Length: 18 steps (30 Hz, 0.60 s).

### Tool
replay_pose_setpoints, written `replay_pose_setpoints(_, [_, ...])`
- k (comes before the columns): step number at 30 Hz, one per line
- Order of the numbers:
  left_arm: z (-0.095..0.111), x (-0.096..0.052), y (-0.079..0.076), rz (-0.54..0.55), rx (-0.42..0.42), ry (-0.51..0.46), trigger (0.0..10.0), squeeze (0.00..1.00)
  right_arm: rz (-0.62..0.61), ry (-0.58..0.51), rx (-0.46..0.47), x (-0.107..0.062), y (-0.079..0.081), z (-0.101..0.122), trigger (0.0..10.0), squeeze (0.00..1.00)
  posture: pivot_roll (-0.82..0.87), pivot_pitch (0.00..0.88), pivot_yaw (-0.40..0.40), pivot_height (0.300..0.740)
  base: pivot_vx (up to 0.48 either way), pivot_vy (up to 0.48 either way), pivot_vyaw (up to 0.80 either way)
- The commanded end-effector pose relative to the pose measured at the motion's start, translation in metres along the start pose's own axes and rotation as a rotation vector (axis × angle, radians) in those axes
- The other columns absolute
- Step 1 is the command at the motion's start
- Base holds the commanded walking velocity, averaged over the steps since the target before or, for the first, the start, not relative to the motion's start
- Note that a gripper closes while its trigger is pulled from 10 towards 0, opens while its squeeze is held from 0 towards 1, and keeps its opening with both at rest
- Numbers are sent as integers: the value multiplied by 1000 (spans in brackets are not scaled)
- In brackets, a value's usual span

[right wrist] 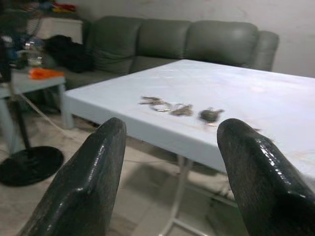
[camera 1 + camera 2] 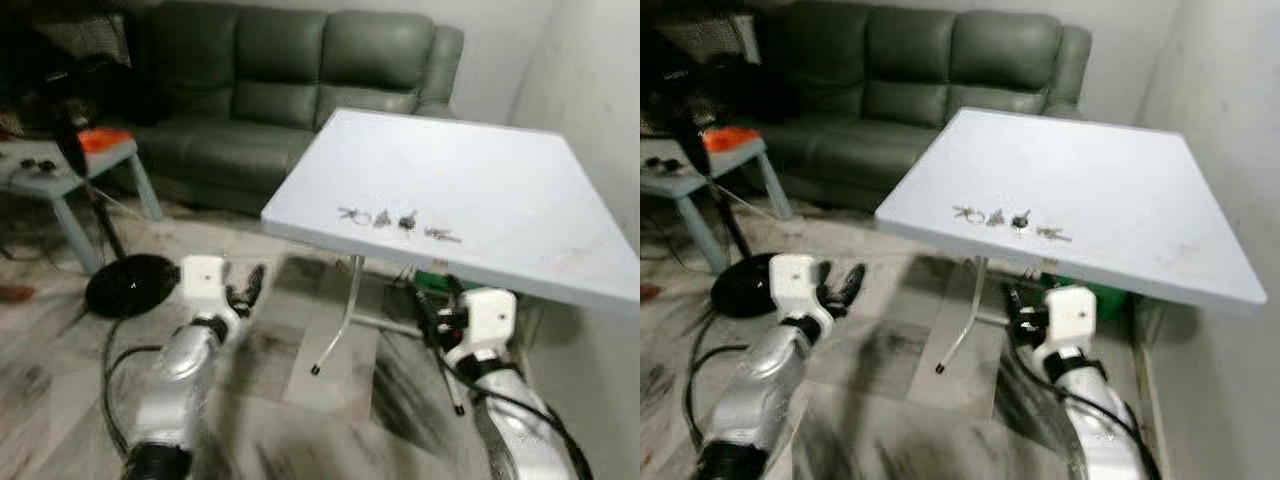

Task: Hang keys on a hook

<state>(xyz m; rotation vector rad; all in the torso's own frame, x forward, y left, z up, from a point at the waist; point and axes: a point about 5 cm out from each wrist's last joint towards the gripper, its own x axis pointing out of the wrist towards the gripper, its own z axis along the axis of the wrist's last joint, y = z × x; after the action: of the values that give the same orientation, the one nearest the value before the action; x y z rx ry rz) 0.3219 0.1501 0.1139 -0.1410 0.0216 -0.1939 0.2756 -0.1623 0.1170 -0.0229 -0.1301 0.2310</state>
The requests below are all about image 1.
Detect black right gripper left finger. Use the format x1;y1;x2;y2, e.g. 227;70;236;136
18;117;127;236

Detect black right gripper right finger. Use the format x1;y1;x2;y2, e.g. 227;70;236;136
217;118;315;236

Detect key ring with fob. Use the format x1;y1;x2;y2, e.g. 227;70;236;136
199;107;225;123

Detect black standing fan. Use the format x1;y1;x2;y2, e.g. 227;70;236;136
0;9;64;187

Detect white folding table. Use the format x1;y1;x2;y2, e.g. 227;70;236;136
63;59;315;236

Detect grey side table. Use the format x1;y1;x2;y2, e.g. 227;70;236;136
0;70;67;154

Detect silver key bunch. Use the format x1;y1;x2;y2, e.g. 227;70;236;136
139;95;195;118

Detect orange flat object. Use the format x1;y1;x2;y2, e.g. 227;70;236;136
29;68;65;80

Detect black bag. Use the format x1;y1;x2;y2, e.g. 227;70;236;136
45;34;95;74

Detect white cabinet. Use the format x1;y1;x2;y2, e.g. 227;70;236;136
27;18;84;45

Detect green leather sofa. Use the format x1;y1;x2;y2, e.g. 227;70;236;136
64;15;280;90

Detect red and yellow toys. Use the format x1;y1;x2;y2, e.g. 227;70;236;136
40;0;77;15

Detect white cord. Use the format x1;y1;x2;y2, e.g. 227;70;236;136
19;94;83;143

